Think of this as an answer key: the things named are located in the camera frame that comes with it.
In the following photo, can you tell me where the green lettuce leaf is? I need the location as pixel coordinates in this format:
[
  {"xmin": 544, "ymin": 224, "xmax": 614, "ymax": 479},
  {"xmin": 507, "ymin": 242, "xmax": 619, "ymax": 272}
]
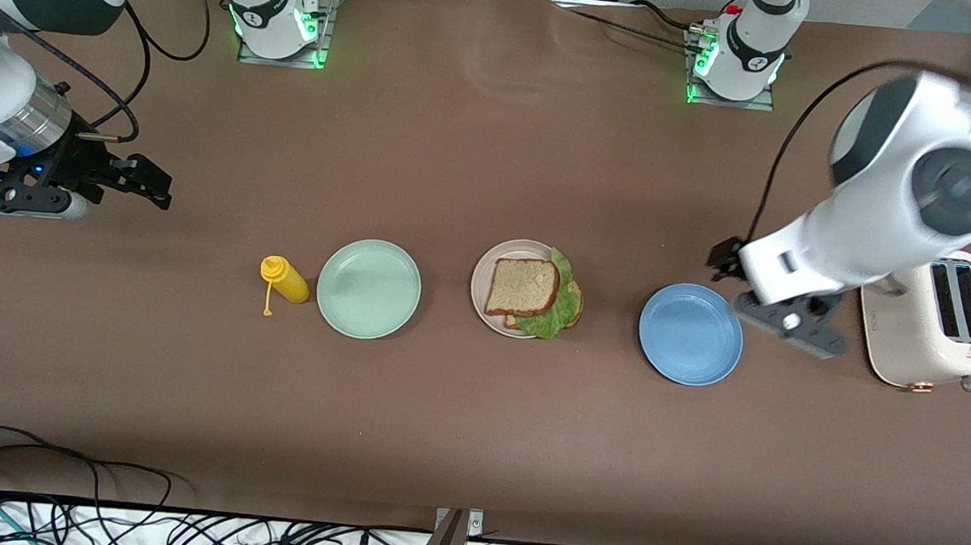
[{"xmin": 515, "ymin": 245, "xmax": 585, "ymax": 342}]

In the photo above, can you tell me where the brown bread slice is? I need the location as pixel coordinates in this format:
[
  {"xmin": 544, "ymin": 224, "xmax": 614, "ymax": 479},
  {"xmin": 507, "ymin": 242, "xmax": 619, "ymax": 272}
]
[
  {"xmin": 505, "ymin": 276, "xmax": 586, "ymax": 334},
  {"xmin": 483, "ymin": 256, "xmax": 564, "ymax": 322}
]

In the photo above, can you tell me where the yellow mustard squeeze bottle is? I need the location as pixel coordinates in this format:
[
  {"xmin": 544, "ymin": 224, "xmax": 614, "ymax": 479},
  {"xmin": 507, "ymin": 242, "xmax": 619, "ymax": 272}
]
[{"xmin": 257, "ymin": 254, "xmax": 314, "ymax": 320}]

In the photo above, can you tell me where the blue round plate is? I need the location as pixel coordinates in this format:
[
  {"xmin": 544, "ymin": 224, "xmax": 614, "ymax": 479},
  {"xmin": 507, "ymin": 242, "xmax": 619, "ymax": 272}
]
[{"xmin": 635, "ymin": 280, "xmax": 748, "ymax": 390}]

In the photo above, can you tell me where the beige round plate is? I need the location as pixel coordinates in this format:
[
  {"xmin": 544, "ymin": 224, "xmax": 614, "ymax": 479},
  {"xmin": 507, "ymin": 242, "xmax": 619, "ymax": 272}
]
[{"xmin": 466, "ymin": 235, "xmax": 578, "ymax": 343}]

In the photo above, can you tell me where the pale green round plate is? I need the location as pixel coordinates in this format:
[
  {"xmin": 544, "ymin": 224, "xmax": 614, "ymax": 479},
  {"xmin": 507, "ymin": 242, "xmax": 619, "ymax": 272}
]
[{"xmin": 313, "ymin": 235, "xmax": 425, "ymax": 344}]

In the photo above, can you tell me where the cream white toaster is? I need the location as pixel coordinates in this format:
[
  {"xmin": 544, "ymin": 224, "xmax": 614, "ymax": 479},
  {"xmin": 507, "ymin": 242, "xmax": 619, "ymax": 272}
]
[{"xmin": 853, "ymin": 244, "xmax": 971, "ymax": 397}]

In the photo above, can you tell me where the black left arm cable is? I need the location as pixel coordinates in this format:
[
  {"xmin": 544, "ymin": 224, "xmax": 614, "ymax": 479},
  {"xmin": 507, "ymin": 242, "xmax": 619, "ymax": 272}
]
[{"xmin": 748, "ymin": 51, "xmax": 933, "ymax": 254}]

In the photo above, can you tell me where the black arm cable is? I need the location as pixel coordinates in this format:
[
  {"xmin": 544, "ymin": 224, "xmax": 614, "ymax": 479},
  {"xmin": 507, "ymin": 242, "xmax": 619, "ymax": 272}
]
[
  {"xmin": 748, "ymin": 51, "xmax": 933, "ymax": 254},
  {"xmin": 0, "ymin": 0, "xmax": 214, "ymax": 149}
]

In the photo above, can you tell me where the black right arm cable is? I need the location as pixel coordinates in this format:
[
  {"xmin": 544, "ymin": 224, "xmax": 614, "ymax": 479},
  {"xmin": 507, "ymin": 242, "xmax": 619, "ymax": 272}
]
[{"xmin": 0, "ymin": 0, "xmax": 214, "ymax": 149}]

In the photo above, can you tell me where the black braided table cable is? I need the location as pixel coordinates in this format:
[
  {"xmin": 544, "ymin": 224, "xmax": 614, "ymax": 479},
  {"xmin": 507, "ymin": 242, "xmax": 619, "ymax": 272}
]
[{"xmin": 545, "ymin": 0, "xmax": 710, "ymax": 49}]

